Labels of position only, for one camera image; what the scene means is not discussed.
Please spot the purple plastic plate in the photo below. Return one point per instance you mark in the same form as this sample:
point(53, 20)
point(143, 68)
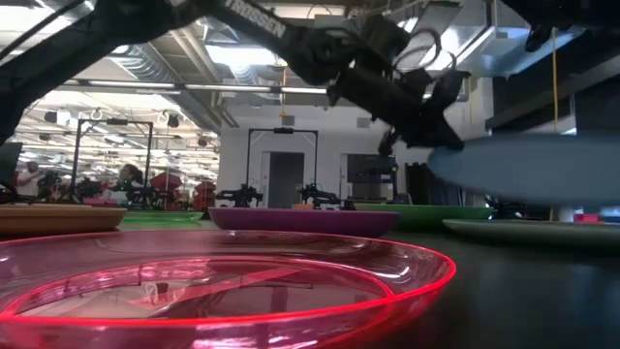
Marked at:
point(300, 222)

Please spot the grey door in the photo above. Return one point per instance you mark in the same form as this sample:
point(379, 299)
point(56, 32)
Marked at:
point(286, 179)

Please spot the pale green plastic plate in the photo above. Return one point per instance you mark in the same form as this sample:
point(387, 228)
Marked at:
point(533, 231)

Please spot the green transparent plastic plate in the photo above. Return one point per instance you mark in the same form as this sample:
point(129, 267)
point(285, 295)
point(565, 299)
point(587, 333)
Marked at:
point(162, 217)

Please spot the grey ceiling unit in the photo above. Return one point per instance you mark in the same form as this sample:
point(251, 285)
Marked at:
point(334, 20)

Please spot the orange plastic plate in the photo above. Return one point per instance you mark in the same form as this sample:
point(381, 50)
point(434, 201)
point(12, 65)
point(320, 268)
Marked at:
point(58, 220)

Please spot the person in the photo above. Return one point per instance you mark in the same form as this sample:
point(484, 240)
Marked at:
point(29, 178)
point(128, 181)

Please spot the grey square wall vent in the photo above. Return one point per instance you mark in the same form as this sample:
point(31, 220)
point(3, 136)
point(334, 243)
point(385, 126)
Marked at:
point(288, 120)
point(363, 122)

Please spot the black stacked crates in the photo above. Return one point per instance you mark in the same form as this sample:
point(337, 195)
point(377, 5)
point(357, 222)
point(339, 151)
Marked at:
point(426, 184)

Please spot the blue plastic plate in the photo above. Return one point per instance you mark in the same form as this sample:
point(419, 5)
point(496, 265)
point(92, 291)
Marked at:
point(523, 167)

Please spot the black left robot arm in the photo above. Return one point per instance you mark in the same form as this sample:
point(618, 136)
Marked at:
point(121, 19)

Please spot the black monitor screen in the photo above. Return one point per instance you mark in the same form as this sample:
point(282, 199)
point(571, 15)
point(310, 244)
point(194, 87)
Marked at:
point(9, 162)

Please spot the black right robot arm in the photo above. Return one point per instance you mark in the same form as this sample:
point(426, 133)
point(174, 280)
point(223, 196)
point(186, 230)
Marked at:
point(581, 9)

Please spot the black background robot arm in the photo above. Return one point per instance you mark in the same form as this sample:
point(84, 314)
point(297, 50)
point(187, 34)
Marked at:
point(239, 196)
point(319, 197)

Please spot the red storage case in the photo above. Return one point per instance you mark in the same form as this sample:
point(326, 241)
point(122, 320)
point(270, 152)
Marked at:
point(206, 194)
point(165, 183)

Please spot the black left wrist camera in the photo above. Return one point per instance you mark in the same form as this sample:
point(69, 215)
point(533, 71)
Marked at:
point(382, 34)

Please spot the red small box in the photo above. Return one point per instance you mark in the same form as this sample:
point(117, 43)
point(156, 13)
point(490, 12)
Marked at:
point(588, 218)

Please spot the long ceiling light fixture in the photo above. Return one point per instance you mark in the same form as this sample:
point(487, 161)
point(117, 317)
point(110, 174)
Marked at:
point(218, 87)

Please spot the black gantry frame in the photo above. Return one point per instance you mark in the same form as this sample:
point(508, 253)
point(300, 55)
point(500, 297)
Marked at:
point(283, 130)
point(76, 160)

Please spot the red transparent plastic plate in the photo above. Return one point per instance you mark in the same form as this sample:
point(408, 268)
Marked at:
point(218, 286)

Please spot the pink flat item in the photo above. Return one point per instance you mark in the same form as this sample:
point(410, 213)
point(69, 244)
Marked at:
point(99, 200)

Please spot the black wall board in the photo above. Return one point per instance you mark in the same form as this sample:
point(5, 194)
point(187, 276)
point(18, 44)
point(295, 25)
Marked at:
point(370, 169)

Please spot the silver ventilation duct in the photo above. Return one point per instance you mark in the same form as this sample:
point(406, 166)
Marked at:
point(145, 63)

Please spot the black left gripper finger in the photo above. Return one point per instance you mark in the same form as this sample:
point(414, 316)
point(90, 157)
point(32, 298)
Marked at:
point(389, 143)
point(431, 136)

